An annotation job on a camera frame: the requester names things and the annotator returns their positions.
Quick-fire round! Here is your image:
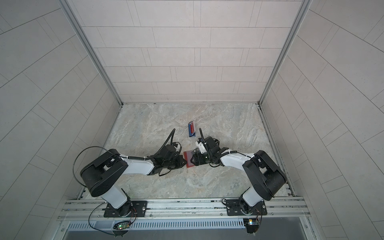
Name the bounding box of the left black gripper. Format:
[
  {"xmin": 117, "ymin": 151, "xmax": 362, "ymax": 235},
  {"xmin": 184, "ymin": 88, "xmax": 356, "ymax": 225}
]
[{"xmin": 162, "ymin": 156, "xmax": 189, "ymax": 171}]

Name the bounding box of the red card holder wallet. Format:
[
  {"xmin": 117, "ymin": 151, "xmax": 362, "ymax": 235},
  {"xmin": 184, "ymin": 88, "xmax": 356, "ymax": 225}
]
[{"xmin": 184, "ymin": 150, "xmax": 195, "ymax": 168}]

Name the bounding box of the red credit card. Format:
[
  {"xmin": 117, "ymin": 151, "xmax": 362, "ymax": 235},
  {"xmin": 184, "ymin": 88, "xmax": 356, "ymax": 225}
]
[{"xmin": 190, "ymin": 122, "xmax": 195, "ymax": 135}]

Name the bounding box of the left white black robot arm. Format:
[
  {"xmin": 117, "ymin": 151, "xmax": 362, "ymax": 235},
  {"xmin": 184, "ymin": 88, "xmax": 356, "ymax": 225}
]
[{"xmin": 80, "ymin": 145, "xmax": 187, "ymax": 217}]

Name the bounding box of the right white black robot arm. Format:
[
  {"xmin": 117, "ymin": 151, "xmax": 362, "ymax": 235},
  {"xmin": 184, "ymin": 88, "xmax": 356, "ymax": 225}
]
[{"xmin": 191, "ymin": 137, "xmax": 287, "ymax": 215}]

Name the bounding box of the right circuit board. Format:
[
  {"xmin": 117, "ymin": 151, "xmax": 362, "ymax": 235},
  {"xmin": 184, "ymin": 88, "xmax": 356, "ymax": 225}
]
[{"xmin": 243, "ymin": 218, "xmax": 261, "ymax": 234}]

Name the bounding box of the left green circuit board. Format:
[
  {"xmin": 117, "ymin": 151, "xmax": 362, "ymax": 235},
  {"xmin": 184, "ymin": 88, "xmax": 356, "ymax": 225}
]
[{"xmin": 113, "ymin": 221, "xmax": 131, "ymax": 231}]

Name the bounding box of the white ventilation grille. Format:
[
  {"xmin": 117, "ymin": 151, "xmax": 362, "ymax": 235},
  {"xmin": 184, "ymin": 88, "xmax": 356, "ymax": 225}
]
[{"xmin": 68, "ymin": 219, "xmax": 245, "ymax": 232}]

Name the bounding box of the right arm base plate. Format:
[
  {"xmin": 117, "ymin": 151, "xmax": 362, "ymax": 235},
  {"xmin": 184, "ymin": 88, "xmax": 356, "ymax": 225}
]
[{"xmin": 221, "ymin": 199, "xmax": 268, "ymax": 216}]

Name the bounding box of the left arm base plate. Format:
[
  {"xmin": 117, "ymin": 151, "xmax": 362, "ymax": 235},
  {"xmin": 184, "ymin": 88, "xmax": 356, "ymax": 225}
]
[{"xmin": 104, "ymin": 200, "xmax": 148, "ymax": 218}]

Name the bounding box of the left black cable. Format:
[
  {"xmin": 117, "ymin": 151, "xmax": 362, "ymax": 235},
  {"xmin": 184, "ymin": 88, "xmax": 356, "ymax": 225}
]
[{"xmin": 72, "ymin": 145, "xmax": 115, "ymax": 188}]

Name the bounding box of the aluminium mounting rail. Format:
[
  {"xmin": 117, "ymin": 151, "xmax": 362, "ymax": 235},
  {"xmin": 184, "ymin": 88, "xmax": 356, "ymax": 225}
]
[{"xmin": 55, "ymin": 197, "xmax": 311, "ymax": 221}]

